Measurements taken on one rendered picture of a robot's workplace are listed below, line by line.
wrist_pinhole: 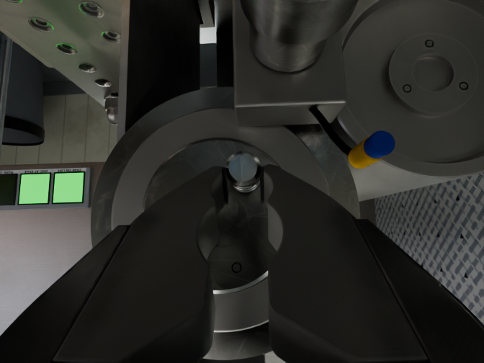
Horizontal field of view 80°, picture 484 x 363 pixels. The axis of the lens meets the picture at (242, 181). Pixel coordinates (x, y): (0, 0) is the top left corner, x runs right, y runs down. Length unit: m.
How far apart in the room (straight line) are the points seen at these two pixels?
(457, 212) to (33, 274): 0.59
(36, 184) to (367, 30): 0.55
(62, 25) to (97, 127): 2.33
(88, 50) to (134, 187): 0.31
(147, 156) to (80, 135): 2.63
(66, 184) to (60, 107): 2.41
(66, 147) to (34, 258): 2.25
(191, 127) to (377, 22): 0.13
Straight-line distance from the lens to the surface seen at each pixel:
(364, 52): 0.20
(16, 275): 0.63
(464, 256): 0.29
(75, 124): 2.84
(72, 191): 0.57
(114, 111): 0.56
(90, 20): 0.40
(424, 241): 0.33
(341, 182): 0.17
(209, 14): 0.51
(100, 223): 0.18
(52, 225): 0.59
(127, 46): 0.21
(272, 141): 0.16
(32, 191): 0.61
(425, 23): 0.22
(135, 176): 0.16
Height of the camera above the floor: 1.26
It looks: 9 degrees down
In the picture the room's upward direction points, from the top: 179 degrees clockwise
